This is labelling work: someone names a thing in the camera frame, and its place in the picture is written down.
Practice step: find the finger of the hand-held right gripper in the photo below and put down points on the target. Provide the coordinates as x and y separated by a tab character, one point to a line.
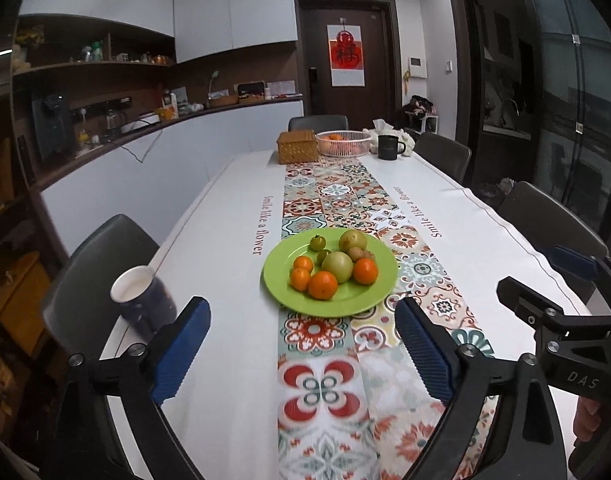
578	262
525	307

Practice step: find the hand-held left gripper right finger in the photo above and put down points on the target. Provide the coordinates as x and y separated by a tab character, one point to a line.
425	350

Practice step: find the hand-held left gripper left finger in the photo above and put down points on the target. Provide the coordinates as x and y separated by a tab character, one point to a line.
183	350

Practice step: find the medium orange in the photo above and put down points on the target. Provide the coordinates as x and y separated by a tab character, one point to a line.
365	271

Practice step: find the small brown longan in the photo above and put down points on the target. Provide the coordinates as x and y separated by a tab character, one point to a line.
370	254
356	254

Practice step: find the green plate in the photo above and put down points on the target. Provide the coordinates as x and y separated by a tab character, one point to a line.
285	290

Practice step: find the green apple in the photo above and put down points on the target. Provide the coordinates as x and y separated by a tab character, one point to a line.
338	266

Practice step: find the large orange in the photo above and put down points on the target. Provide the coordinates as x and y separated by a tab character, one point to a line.
322	286

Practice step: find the yellow-green apple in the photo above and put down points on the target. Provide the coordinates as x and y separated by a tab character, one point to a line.
354	239

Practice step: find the small orange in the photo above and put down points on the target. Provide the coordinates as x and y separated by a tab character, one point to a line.
303	263
300	280

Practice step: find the small green tomato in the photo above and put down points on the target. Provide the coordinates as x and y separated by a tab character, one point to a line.
316	242
324	256

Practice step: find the person's right hand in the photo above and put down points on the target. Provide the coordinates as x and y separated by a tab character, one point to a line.
583	422

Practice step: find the grey chair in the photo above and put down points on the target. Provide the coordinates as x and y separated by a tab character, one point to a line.
95	270
550	225
443	157
318	122

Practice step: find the dark blue mug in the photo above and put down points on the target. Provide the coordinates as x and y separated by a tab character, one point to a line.
145	305

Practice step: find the white floral patterned tablecloth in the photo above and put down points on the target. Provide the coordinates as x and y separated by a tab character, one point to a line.
325	385

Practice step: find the black mug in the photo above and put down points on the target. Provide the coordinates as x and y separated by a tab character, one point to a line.
388	147

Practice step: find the white stool with bag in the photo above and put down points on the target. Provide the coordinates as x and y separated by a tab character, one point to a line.
423	112

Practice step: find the white tissue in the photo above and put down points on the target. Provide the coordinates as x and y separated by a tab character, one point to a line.
384	127

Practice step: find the wicker basket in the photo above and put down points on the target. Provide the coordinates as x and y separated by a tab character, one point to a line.
297	147

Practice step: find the white intercom panel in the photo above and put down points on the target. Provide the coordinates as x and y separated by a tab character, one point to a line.
418	67

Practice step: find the wicker tray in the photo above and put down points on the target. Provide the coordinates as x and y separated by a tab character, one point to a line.
223	100

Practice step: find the black coffee machine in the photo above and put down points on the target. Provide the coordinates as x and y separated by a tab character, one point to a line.
52	127

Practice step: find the black box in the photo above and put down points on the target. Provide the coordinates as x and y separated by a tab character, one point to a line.
251	92

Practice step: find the white desk lamp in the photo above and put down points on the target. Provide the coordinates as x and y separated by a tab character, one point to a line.
214	82

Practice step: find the dark wooden door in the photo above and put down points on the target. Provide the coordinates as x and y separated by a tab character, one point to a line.
380	60

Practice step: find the red wall calendar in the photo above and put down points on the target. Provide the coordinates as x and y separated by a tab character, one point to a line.
346	55

